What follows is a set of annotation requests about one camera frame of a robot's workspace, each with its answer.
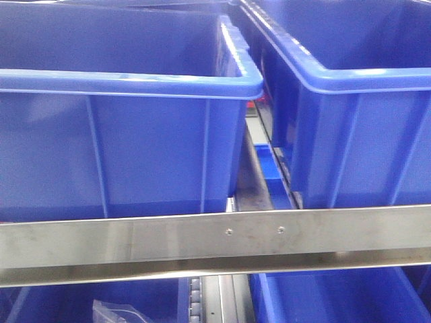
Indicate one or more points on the small blue tray behind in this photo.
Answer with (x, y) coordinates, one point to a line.
(278, 193)

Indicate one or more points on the blue plastic bin upper left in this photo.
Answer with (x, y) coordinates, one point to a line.
(111, 112)

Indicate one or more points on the blue plastic bin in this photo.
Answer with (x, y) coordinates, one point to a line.
(347, 85)
(111, 112)

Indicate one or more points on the blue bin lower left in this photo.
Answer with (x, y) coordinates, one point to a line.
(160, 300)

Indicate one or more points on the blue plastic bin upper right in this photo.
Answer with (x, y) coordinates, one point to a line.
(347, 85)

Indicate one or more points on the clear plastic bag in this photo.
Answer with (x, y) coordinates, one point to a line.
(116, 313)

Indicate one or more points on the blue bin lower right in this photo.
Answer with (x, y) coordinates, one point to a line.
(352, 295)

